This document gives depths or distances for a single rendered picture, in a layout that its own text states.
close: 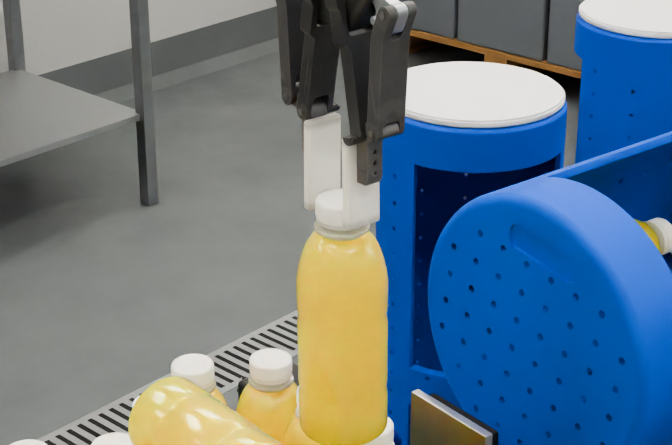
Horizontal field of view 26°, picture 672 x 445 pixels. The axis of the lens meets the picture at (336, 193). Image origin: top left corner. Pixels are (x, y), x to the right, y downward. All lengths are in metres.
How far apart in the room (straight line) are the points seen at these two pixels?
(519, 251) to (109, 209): 3.13
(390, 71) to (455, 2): 4.47
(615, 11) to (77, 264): 1.94
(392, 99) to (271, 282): 2.94
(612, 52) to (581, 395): 1.29
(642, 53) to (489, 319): 1.20
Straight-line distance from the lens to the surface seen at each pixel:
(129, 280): 3.96
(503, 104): 2.14
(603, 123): 2.60
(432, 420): 1.35
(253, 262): 4.03
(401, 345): 2.26
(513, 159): 2.10
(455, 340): 1.45
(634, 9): 2.66
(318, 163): 1.07
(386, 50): 0.97
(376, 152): 1.02
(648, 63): 2.54
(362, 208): 1.05
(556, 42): 5.21
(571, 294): 1.31
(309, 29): 1.02
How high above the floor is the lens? 1.75
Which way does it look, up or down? 23 degrees down
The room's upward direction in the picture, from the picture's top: straight up
